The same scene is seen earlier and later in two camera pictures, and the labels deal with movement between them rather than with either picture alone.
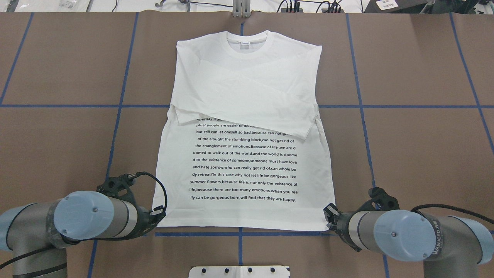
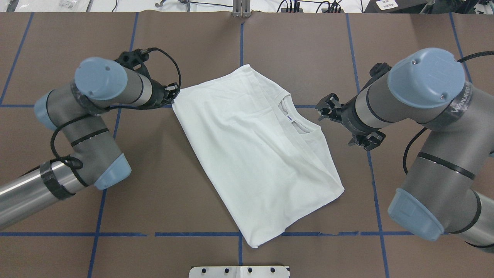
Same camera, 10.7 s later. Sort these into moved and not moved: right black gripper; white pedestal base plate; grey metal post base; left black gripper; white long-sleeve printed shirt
Moved: white long-sleeve printed shirt; right black gripper; left black gripper
Not moved: grey metal post base; white pedestal base plate
